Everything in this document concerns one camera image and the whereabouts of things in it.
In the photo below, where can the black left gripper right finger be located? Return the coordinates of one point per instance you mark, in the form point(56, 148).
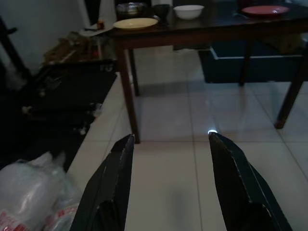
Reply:
point(240, 192)

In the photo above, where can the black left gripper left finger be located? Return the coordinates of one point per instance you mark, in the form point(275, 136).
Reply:
point(108, 192)

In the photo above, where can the red round plate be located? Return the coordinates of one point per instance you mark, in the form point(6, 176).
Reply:
point(264, 10)

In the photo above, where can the clear plastic bag red print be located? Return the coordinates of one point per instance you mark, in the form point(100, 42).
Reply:
point(31, 192)

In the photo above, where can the dark blue storage box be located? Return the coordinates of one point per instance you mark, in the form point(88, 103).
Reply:
point(252, 67)

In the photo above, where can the brown cluttered crate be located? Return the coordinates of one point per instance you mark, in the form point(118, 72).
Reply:
point(74, 48)

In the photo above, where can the white paper sheet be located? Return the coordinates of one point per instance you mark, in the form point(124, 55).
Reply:
point(96, 30)

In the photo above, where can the dark wooden table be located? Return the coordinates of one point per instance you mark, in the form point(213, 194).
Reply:
point(216, 27)

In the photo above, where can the cream round plate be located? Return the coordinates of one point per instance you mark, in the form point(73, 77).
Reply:
point(134, 23)

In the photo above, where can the black metal stand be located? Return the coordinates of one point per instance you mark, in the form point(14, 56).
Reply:
point(12, 48)

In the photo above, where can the shiny metal bowl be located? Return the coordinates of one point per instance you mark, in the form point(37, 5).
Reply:
point(131, 9)

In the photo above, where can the white bowl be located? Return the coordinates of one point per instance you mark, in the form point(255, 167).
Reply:
point(188, 12)

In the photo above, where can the dark bowl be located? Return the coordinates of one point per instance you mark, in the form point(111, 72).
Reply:
point(162, 10)

